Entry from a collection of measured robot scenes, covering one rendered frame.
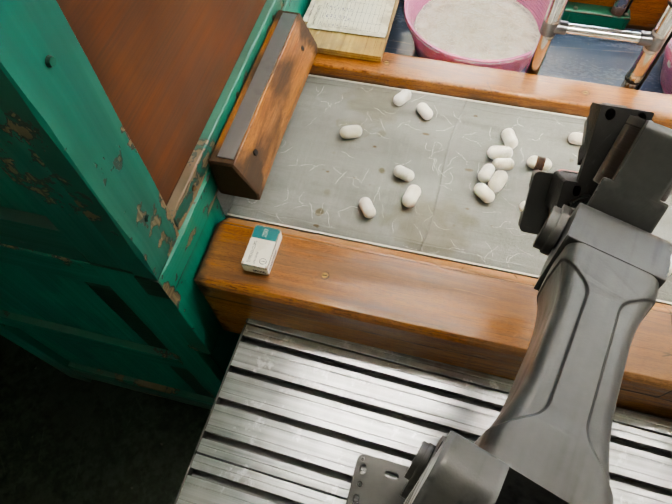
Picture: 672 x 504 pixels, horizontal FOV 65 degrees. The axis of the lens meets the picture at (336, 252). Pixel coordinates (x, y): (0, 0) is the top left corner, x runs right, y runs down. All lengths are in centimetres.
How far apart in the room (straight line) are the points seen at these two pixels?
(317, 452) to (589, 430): 46
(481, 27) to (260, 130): 50
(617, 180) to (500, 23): 65
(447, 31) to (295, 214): 47
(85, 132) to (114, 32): 10
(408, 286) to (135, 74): 39
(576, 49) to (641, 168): 72
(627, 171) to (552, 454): 25
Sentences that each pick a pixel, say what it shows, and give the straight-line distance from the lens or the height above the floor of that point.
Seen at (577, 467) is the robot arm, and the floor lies 110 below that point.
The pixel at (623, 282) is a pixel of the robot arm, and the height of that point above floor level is 106.
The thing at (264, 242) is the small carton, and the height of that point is 79.
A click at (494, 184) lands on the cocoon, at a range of 78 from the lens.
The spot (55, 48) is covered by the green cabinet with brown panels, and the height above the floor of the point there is 112.
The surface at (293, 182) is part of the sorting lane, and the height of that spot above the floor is 74.
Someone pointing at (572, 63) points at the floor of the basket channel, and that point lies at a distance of 113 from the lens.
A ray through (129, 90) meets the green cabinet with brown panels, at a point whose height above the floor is 102.
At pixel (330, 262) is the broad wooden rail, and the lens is 68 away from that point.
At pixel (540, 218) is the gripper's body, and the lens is 58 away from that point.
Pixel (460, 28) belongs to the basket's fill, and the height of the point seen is 73.
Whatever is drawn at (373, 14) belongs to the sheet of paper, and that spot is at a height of 78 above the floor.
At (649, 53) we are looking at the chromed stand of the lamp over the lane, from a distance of 94.
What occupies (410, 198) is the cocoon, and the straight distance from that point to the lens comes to 74.
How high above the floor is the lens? 137
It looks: 61 degrees down
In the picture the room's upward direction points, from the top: 3 degrees counter-clockwise
